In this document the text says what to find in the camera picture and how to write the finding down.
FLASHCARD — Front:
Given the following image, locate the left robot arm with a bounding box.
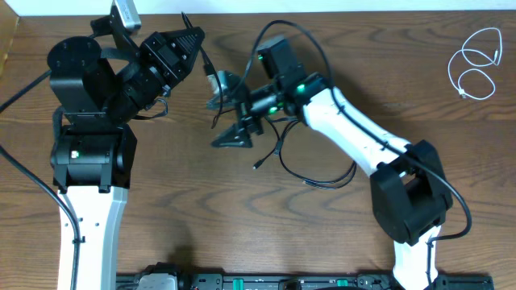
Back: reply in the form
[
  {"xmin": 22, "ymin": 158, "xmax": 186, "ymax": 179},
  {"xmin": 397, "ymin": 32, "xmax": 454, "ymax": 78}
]
[{"xmin": 48, "ymin": 15, "xmax": 205, "ymax": 289}]

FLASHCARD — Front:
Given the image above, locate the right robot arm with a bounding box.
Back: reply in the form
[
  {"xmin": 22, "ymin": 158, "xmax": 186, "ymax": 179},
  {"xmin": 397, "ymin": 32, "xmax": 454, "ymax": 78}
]
[{"xmin": 205, "ymin": 37, "xmax": 452, "ymax": 289}]

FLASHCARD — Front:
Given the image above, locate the cardboard box edge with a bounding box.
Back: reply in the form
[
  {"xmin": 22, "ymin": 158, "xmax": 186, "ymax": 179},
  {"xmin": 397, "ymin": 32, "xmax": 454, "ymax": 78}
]
[{"xmin": 0, "ymin": 0, "xmax": 19, "ymax": 75}]

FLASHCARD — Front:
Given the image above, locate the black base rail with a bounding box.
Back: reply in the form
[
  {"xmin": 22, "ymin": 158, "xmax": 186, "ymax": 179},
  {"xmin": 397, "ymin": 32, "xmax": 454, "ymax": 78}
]
[{"xmin": 115, "ymin": 263, "xmax": 495, "ymax": 290}]

